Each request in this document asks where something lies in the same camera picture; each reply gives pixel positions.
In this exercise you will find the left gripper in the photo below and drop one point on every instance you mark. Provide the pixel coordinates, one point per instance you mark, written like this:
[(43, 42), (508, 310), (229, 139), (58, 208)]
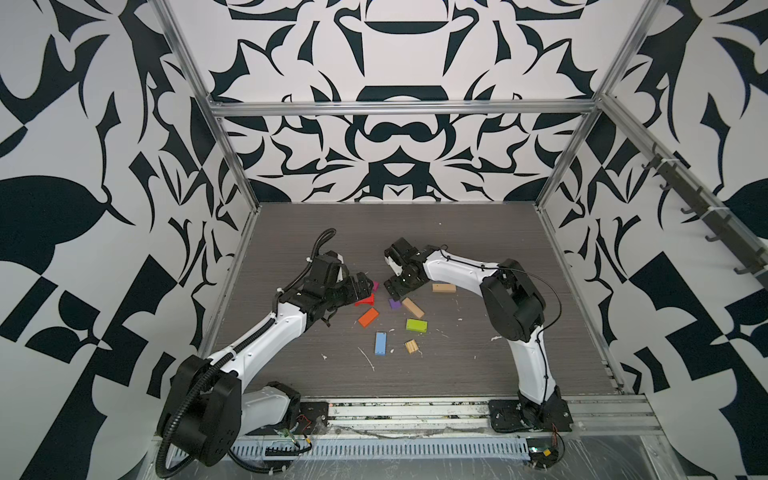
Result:
[(352, 293)]

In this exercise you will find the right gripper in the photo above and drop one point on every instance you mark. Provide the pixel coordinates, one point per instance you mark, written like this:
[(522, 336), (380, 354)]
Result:
[(393, 288)]

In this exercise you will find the red rectangular block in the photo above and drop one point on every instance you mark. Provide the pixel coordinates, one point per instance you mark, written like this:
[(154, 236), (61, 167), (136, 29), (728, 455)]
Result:
[(370, 300)]

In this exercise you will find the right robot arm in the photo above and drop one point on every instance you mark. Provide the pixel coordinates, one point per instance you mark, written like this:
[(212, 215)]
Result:
[(514, 307)]

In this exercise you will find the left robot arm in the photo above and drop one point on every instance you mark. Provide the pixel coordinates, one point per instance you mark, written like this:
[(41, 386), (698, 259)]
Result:
[(207, 408)]

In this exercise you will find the orange rectangular block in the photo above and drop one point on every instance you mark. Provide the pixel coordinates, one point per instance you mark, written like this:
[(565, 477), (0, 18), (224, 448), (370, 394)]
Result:
[(368, 317)]

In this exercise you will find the light blue block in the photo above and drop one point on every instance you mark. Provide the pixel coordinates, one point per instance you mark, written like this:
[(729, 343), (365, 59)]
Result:
[(380, 344)]

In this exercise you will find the lime green block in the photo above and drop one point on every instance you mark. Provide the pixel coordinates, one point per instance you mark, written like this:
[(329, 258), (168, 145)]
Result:
[(415, 325)]

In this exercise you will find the small natural wood block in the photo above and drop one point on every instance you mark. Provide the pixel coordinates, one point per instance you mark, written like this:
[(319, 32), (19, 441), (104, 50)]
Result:
[(411, 346)]

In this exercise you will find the green circuit board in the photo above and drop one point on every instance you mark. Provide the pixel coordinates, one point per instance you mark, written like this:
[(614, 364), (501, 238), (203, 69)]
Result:
[(545, 454)]

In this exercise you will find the white slotted cable duct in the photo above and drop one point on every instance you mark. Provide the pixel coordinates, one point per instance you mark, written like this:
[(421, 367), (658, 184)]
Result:
[(348, 449)]

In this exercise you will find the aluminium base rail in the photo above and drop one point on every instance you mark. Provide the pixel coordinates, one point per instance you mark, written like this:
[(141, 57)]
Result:
[(390, 418)]

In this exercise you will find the black wall hook rack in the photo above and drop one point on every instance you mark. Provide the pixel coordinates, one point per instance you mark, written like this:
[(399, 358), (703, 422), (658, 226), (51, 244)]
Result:
[(702, 204)]

